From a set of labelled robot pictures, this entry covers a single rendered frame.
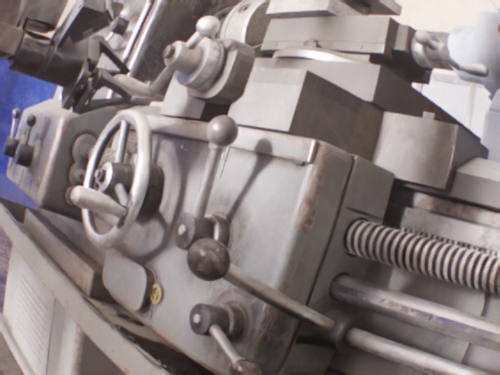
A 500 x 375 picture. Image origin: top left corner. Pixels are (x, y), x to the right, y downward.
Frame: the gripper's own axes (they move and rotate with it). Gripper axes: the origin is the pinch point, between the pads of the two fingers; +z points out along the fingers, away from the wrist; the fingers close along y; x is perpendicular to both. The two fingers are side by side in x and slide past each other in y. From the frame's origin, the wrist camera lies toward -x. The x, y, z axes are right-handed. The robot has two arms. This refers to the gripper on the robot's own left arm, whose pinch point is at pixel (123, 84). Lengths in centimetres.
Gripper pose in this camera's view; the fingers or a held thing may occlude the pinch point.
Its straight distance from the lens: 83.4
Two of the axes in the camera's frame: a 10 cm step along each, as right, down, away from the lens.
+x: -6.2, 6.2, 4.9
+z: 7.4, 2.5, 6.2
